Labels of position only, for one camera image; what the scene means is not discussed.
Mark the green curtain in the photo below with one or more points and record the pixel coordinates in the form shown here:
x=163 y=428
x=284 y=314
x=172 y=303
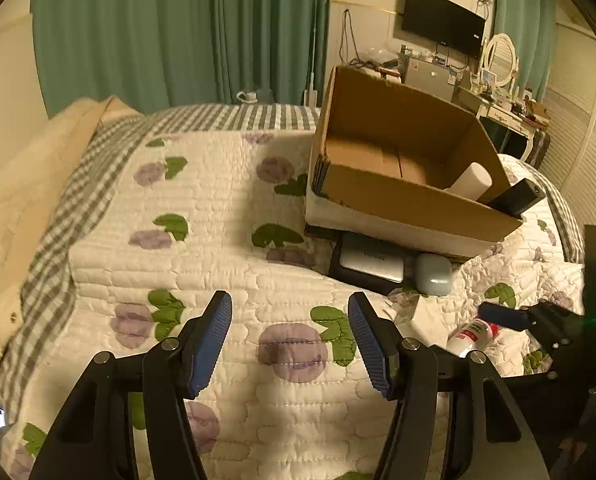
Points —
x=525 y=15
x=178 y=30

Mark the white oval vanity mirror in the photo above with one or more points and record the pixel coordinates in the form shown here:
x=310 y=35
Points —
x=500 y=57

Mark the black rectangular device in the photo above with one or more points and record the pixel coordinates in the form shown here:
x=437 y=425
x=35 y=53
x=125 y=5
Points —
x=517 y=196

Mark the grey-blue earbuds case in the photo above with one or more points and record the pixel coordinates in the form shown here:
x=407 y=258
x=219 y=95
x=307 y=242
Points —
x=432 y=274

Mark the floral quilted blanket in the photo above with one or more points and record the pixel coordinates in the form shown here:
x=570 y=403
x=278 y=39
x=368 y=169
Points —
x=228 y=240

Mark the silver mini fridge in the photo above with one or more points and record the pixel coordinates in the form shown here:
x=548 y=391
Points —
x=430 y=75

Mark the white bottle with red label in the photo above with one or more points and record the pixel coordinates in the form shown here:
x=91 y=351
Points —
x=470 y=337

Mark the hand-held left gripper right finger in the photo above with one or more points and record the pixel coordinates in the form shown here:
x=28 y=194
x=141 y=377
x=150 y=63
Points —
x=372 y=350

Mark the black wall television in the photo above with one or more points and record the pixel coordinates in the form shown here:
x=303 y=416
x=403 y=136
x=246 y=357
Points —
x=442 y=20

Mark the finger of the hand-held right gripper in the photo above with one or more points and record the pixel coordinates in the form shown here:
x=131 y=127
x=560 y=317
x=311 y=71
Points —
x=502 y=316

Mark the cardboard box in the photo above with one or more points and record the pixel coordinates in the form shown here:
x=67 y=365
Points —
x=402 y=205

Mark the white cup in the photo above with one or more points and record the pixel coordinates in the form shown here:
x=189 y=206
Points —
x=248 y=96

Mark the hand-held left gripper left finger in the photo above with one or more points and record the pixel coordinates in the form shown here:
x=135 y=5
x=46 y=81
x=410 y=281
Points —
x=210 y=345

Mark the white cylinder container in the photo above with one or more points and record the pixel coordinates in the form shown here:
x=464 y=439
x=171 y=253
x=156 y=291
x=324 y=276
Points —
x=472 y=180

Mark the silver power bank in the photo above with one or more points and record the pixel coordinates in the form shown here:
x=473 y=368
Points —
x=370 y=262

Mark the white dressing table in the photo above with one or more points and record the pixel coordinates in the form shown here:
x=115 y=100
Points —
x=507 y=117

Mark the white pole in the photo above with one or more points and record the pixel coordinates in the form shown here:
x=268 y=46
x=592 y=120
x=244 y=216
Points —
x=312 y=50

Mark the beige pillow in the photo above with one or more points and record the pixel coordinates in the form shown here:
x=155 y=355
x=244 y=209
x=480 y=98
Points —
x=23 y=190

